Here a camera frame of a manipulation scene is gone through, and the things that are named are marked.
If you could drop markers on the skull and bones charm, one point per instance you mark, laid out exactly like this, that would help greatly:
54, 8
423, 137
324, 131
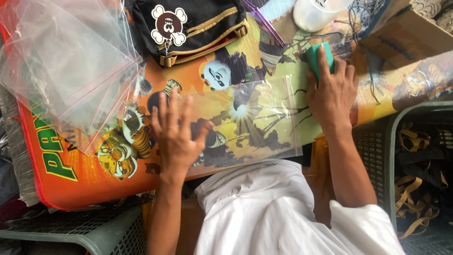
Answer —
169, 24

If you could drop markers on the orange cartoon printed folding table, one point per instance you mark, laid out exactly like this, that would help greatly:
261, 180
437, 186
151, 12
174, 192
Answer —
88, 177

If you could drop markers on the person's white shirt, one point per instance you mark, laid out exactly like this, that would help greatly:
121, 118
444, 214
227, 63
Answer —
269, 209

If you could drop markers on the grey woven mat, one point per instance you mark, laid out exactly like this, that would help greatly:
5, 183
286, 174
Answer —
16, 148

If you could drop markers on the green sponge block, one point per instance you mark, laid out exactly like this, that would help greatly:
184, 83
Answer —
313, 58

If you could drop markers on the person's left hand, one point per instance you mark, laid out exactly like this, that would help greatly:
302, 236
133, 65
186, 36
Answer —
177, 141

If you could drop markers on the person's right hand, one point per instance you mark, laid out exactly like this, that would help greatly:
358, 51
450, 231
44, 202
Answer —
331, 99

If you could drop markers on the white plastic cup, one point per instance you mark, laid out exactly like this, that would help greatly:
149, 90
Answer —
315, 16

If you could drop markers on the grey plastic basket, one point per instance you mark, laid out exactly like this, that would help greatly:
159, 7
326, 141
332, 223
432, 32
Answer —
88, 232

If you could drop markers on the pile of clear plastic bags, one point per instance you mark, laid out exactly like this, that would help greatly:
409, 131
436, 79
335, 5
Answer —
63, 60

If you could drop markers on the green plastic basket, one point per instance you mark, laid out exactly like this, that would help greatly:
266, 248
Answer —
375, 152

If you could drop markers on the brown cardboard box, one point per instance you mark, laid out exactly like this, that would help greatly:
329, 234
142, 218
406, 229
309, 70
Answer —
400, 39

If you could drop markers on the beige lace cutout pieces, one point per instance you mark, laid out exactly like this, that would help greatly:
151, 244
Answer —
433, 10

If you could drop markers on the purple plastic strip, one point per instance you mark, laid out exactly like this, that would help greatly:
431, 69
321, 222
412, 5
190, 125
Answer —
267, 24

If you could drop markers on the black pouch with gold trim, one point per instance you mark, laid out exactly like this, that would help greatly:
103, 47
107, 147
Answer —
208, 24

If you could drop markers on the clear zip bag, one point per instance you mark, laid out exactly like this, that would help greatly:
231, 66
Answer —
254, 127

